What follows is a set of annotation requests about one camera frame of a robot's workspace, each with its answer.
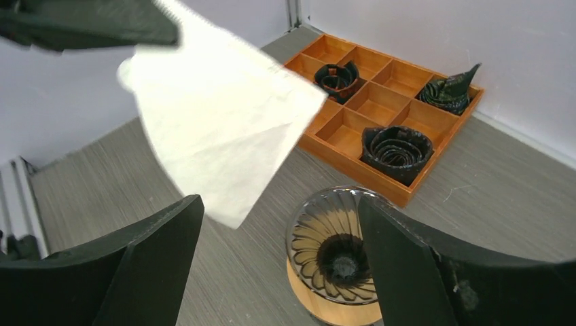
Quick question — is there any rolled black tie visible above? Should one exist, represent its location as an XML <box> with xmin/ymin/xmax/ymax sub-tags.
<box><xmin>416</xmin><ymin>62</ymin><xmax>482</xmax><ymax>116</ymax></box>
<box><xmin>361</xmin><ymin>126</ymin><xmax>434</xmax><ymax>187</ymax></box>
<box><xmin>314</xmin><ymin>60</ymin><xmax>362</xmax><ymax>105</ymax></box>

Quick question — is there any clear smoky glass dripper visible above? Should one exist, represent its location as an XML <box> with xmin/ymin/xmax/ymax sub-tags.
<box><xmin>285</xmin><ymin>186</ymin><xmax>388</xmax><ymax>306</ymax></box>

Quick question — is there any rolled black tie back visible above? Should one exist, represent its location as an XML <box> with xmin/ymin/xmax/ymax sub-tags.
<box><xmin>416</xmin><ymin>62</ymin><xmax>482</xmax><ymax>116</ymax></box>

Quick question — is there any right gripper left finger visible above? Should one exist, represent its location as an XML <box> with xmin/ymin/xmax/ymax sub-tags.
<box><xmin>1</xmin><ymin>195</ymin><xmax>204</xmax><ymax>325</ymax></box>

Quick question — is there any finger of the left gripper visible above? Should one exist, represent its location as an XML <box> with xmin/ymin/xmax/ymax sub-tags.
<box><xmin>1</xmin><ymin>0</ymin><xmax>179</xmax><ymax>52</ymax></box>

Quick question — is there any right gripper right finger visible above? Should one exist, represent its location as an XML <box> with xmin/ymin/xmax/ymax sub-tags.
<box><xmin>358</xmin><ymin>197</ymin><xmax>575</xmax><ymax>326</ymax></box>

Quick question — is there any orange wooden compartment tray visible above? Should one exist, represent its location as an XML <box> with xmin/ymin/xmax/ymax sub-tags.
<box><xmin>285</xmin><ymin>34</ymin><xmax>484</xmax><ymax>207</ymax></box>

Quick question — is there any rolled black tie middle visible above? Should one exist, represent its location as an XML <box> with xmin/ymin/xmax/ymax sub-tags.
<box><xmin>314</xmin><ymin>60</ymin><xmax>362</xmax><ymax>105</ymax></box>

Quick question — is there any white paper coffee filter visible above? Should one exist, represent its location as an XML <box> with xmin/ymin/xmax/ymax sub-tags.
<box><xmin>118</xmin><ymin>1</ymin><xmax>327</xmax><ymax>229</ymax></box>

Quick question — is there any rolled black tie right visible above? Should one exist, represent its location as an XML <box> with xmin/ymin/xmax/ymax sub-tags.
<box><xmin>361</xmin><ymin>126</ymin><xmax>434</xmax><ymax>187</ymax></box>

